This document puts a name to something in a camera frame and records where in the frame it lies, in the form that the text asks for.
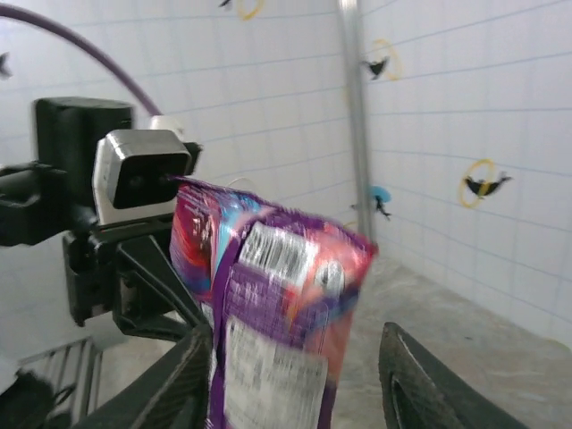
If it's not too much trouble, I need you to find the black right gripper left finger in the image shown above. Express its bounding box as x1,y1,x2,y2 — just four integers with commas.
73,324,216,429

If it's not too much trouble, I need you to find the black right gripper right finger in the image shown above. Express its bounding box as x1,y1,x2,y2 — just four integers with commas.
377,321,531,429

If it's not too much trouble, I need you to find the purple snack pack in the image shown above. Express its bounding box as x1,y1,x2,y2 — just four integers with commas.
169,175,380,429

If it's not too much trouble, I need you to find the dolphin sticker blue circle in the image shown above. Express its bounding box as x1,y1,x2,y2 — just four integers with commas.
350,185,393,221

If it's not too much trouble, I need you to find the slotted white cable duct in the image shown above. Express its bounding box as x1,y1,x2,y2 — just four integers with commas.
17,337,104,421

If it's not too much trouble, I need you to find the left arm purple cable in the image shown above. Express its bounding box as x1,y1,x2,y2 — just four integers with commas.
0,7,164,118

